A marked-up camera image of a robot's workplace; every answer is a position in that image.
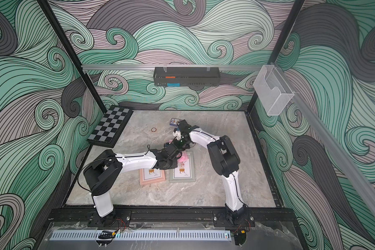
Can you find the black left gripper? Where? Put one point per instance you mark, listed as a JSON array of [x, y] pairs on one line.
[[175, 162]]

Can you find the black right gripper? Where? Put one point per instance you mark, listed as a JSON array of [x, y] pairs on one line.
[[177, 129]]

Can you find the pink cloth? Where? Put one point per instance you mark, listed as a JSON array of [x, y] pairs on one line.
[[183, 159]]

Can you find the green picture frame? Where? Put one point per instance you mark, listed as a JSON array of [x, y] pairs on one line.
[[186, 174]]

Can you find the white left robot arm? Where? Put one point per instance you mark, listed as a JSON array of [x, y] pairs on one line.
[[101, 174]]

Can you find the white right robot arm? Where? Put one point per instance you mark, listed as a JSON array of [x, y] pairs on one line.
[[225, 161]]

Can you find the blue card box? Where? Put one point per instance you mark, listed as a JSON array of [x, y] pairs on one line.
[[174, 122]]

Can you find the black and grey chessboard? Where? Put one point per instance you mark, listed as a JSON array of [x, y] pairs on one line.
[[111, 126]]

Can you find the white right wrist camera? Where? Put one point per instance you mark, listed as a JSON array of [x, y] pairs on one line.
[[177, 134]]

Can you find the pink picture frame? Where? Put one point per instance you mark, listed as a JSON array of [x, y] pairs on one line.
[[150, 176]]

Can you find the black wall tray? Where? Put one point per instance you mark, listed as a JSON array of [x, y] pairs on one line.
[[186, 76]]

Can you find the aluminium rail back wall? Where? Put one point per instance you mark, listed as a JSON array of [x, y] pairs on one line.
[[144, 67]]

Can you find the aluminium rail wall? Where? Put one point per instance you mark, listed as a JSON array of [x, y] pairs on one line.
[[307, 103], [144, 67]]

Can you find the clear plastic wall holder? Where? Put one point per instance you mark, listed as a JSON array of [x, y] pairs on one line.
[[273, 90]]

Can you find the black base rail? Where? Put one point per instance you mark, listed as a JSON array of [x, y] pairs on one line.
[[215, 216]]

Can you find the white slotted cable duct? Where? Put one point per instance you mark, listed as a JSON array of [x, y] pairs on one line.
[[143, 235]]

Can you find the black corner post right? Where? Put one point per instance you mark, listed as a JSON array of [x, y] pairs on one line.
[[287, 27]]

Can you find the black corner post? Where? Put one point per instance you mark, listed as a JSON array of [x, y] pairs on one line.
[[287, 27], [48, 12]]

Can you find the black corner post left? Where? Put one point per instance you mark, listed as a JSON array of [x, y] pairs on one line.
[[48, 12]]

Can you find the aluminium rail right wall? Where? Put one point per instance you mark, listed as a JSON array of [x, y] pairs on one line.
[[307, 103]]

